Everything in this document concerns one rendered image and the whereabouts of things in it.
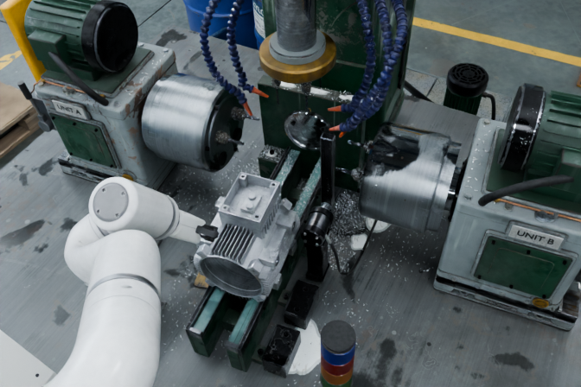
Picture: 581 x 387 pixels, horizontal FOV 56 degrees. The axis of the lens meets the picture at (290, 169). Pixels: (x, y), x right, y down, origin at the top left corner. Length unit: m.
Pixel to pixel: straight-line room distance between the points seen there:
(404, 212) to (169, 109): 0.66
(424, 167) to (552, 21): 2.87
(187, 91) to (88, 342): 0.98
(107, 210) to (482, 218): 0.77
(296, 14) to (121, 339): 0.80
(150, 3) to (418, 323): 3.28
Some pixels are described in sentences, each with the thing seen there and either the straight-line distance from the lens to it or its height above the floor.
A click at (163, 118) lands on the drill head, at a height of 1.12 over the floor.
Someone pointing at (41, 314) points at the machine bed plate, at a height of 0.80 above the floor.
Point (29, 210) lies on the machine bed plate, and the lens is 1.86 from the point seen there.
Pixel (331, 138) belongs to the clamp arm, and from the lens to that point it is 1.20.
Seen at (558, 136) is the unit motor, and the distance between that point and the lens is 1.18.
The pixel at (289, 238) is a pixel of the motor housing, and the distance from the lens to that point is 1.29.
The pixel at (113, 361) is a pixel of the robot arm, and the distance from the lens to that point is 0.60.
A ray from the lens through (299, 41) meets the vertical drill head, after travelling 1.24.
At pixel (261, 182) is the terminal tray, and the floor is 1.13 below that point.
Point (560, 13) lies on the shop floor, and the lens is 4.17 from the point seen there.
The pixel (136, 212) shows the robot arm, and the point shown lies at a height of 1.44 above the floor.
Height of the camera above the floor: 2.10
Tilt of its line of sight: 48 degrees down
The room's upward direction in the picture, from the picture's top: 4 degrees counter-clockwise
